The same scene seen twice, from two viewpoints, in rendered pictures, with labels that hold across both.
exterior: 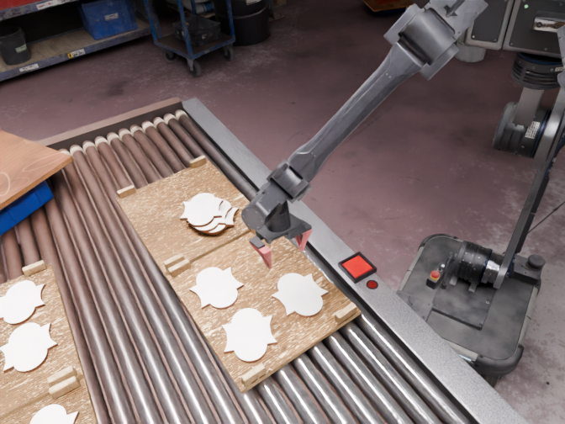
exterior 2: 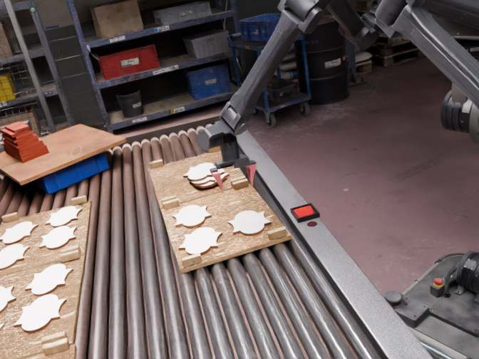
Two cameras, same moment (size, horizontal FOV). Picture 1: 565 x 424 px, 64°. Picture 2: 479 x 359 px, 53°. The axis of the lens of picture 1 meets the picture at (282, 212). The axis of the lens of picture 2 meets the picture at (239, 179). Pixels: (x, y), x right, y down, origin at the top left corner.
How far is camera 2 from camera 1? 74 cm
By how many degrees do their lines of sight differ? 23
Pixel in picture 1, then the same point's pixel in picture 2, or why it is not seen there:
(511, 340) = not seen: outside the picture
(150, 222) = (164, 181)
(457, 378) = (350, 281)
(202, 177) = (214, 158)
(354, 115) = (264, 62)
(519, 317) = not seen: outside the picture
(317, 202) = (353, 229)
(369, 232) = (398, 258)
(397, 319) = (320, 244)
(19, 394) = (43, 259)
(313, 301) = (256, 226)
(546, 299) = not seen: outside the picture
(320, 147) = (246, 87)
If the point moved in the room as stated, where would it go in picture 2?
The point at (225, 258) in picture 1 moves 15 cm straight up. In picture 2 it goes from (207, 201) to (198, 164)
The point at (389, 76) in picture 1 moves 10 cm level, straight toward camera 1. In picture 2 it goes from (280, 32) to (262, 41)
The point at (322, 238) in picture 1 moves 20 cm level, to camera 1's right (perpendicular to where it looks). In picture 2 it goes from (287, 196) to (344, 194)
